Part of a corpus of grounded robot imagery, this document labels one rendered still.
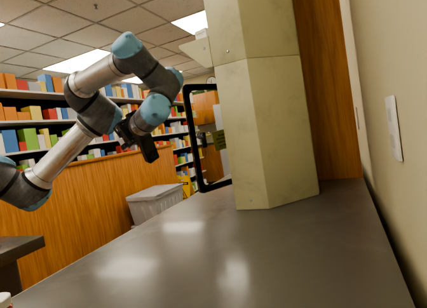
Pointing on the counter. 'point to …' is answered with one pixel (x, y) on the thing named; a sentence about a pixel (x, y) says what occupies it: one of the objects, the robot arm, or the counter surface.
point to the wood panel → (327, 82)
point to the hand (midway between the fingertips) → (126, 148)
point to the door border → (192, 137)
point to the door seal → (196, 137)
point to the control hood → (199, 51)
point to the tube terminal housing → (261, 95)
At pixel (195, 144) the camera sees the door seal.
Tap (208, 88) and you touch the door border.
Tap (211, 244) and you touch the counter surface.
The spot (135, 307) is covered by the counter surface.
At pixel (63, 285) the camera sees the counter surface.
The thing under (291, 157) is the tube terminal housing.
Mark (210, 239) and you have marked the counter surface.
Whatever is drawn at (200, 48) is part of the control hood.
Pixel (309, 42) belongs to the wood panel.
